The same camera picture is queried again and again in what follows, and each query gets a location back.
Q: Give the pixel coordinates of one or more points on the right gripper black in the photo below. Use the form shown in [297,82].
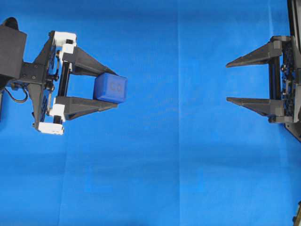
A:
[283,54]

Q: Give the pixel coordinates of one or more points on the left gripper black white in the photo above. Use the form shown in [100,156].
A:
[44,71]

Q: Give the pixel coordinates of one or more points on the blue cube block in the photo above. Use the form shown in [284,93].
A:
[110,88]

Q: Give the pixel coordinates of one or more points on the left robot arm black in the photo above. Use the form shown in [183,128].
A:
[12,44]

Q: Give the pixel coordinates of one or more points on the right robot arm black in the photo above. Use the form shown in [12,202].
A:
[294,12]

